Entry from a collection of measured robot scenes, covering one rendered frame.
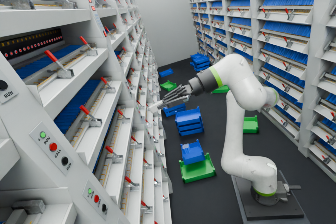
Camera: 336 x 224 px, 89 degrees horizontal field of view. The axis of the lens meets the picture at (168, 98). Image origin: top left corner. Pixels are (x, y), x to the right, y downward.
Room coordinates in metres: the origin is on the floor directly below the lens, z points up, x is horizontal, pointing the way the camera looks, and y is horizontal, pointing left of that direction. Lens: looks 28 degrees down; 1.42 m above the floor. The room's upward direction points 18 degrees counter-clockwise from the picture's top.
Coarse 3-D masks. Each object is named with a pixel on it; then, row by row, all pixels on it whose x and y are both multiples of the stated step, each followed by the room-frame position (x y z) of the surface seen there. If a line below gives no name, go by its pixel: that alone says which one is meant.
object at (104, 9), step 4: (92, 0) 1.05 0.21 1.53; (104, 0) 1.49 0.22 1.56; (96, 4) 1.22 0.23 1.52; (100, 4) 1.22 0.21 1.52; (104, 4) 1.64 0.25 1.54; (108, 4) 1.63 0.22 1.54; (112, 4) 1.65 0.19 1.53; (96, 8) 1.22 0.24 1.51; (100, 8) 1.21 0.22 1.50; (104, 8) 1.40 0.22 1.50; (108, 8) 1.48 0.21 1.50; (112, 8) 1.61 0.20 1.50; (100, 12) 1.14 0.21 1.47; (104, 12) 1.24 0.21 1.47; (108, 12) 1.35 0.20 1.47; (112, 12) 1.48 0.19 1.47; (116, 12) 1.65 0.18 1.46; (100, 16) 1.13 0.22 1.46; (104, 16) 1.22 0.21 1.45
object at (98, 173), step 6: (120, 108) 0.92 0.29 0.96; (114, 120) 0.78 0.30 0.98; (114, 126) 0.73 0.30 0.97; (108, 138) 0.64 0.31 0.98; (108, 144) 0.60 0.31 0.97; (102, 156) 0.54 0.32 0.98; (102, 162) 0.51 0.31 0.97; (102, 168) 0.49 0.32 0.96; (96, 174) 0.45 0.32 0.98; (102, 174) 0.46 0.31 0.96
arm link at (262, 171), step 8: (248, 160) 0.62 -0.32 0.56; (256, 160) 0.61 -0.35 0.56; (264, 160) 0.59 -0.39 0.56; (248, 168) 0.59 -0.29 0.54; (256, 168) 0.57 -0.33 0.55; (264, 168) 0.55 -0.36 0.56; (272, 168) 0.54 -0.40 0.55; (248, 176) 0.57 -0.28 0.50; (256, 176) 0.54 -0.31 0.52; (264, 176) 0.52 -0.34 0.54; (272, 176) 0.52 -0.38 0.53; (256, 184) 0.55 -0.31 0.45; (264, 184) 0.52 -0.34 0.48; (272, 184) 0.51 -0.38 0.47; (264, 192) 0.52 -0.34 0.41; (272, 192) 0.51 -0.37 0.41
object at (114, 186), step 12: (132, 108) 0.94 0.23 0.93; (120, 120) 0.81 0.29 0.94; (132, 120) 0.84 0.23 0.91; (120, 132) 0.71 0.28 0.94; (120, 144) 0.63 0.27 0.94; (108, 156) 0.56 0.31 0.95; (120, 168) 0.49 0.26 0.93; (108, 180) 0.44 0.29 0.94; (120, 180) 0.44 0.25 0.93; (108, 192) 0.40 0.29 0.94; (120, 192) 0.40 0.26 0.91
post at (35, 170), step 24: (24, 96) 0.33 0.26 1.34; (24, 120) 0.29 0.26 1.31; (48, 120) 0.34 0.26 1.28; (24, 144) 0.26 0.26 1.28; (24, 168) 0.26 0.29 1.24; (48, 168) 0.27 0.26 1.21; (72, 168) 0.31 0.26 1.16; (72, 192) 0.27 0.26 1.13; (96, 216) 0.27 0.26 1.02; (120, 216) 0.33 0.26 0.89
